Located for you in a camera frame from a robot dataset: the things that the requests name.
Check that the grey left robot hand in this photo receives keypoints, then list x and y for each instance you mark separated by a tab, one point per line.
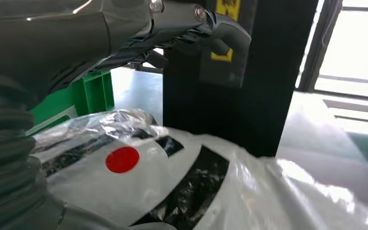
44	38

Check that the white plastic package black print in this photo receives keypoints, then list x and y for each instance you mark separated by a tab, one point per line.
91	187

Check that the green plastic crate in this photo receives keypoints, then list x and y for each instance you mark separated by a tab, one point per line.
91	92

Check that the black scanner column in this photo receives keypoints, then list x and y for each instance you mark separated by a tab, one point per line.
266	79

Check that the dark window frame post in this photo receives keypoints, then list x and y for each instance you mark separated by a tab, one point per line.
320	47

